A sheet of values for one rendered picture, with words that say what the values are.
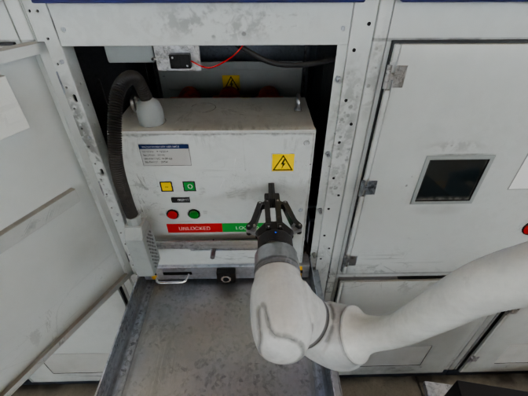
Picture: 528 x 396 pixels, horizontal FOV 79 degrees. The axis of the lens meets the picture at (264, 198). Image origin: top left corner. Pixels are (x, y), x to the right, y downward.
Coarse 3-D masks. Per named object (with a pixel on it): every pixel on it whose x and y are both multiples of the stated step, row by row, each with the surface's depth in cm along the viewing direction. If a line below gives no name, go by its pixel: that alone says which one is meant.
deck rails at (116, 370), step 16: (144, 288) 106; (128, 304) 94; (144, 304) 101; (128, 320) 93; (128, 336) 93; (112, 352) 83; (128, 352) 89; (112, 368) 83; (128, 368) 86; (320, 368) 86; (112, 384) 83; (320, 384) 83
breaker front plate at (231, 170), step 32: (128, 160) 80; (192, 160) 80; (224, 160) 81; (256, 160) 81; (160, 192) 86; (192, 192) 87; (224, 192) 87; (256, 192) 87; (288, 192) 87; (160, 224) 93; (288, 224) 94; (160, 256) 102; (192, 256) 102; (224, 256) 102
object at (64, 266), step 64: (0, 64) 63; (0, 128) 63; (64, 128) 78; (0, 192) 69; (64, 192) 82; (0, 256) 73; (64, 256) 88; (0, 320) 77; (64, 320) 94; (0, 384) 81
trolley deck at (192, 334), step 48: (192, 288) 106; (240, 288) 106; (144, 336) 93; (192, 336) 93; (240, 336) 93; (144, 384) 83; (192, 384) 83; (240, 384) 83; (288, 384) 83; (336, 384) 83
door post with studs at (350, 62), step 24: (360, 24) 66; (360, 48) 69; (336, 72) 72; (360, 72) 72; (336, 96) 75; (360, 96) 75; (336, 120) 79; (336, 144) 83; (336, 168) 87; (336, 192) 92; (336, 216) 98; (312, 240) 105; (312, 264) 112
